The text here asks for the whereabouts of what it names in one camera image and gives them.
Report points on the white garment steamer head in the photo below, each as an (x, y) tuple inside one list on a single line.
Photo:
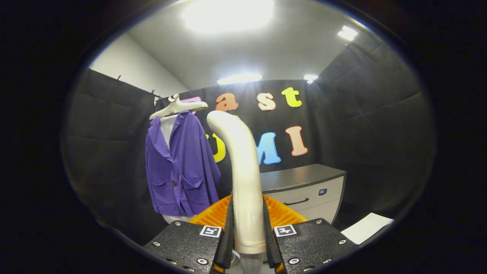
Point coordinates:
[(245, 182)]

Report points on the white ironing pad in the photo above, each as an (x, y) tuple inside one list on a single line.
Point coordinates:
[(167, 127)]

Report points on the large ceiling light panel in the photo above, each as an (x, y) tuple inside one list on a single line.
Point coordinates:
[(228, 15)]

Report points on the small ceiling light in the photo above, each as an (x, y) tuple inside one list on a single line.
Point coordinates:
[(310, 78)]

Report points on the grey cabinet with dark top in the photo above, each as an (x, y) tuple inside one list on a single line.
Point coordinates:
[(304, 177)]

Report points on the white clothes hanger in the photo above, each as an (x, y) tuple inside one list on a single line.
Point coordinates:
[(175, 108)]

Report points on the white flat board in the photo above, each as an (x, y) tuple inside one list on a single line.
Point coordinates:
[(365, 228)]

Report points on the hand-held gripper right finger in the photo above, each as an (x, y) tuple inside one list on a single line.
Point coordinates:
[(268, 239)]

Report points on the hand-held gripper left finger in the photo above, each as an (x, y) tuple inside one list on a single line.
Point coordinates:
[(229, 236)]

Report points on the ceiling light strip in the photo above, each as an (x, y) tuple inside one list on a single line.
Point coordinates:
[(347, 33), (239, 78)]

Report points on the purple jacket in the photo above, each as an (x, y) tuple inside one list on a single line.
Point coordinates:
[(182, 163)]

